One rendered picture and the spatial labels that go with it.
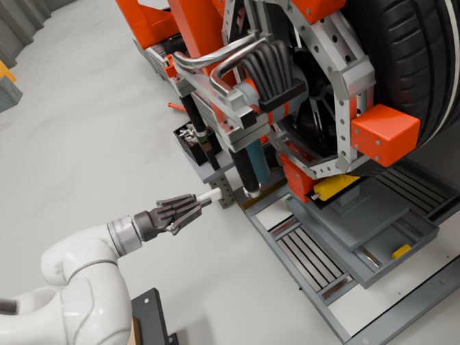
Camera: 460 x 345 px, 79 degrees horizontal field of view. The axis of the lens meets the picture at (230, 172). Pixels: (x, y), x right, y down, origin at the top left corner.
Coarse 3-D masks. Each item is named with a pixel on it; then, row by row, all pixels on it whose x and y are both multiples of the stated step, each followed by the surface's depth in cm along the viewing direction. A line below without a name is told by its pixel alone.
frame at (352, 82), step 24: (240, 0) 74; (264, 0) 57; (288, 0) 50; (240, 24) 82; (312, 24) 49; (336, 24) 50; (312, 48) 52; (336, 48) 52; (360, 48) 50; (240, 72) 93; (336, 72) 49; (360, 72) 49; (336, 96) 53; (360, 96) 54; (336, 120) 58; (312, 168) 82; (336, 168) 69
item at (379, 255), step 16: (288, 208) 139; (304, 224) 129; (400, 224) 109; (416, 224) 110; (432, 224) 106; (320, 240) 120; (336, 240) 116; (368, 240) 111; (384, 240) 109; (400, 240) 107; (416, 240) 104; (432, 240) 109; (336, 256) 113; (352, 256) 109; (368, 256) 104; (384, 256) 105; (400, 256) 102; (352, 272) 107; (368, 272) 103; (384, 272) 103
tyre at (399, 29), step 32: (352, 0) 49; (384, 0) 45; (416, 0) 46; (384, 32) 47; (416, 32) 46; (448, 32) 48; (384, 64) 50; (416, 64) 47; (448, 64) 50; (384, 96) 54; (416, 96) 50; (448, 96) 54; (288, 128) 102
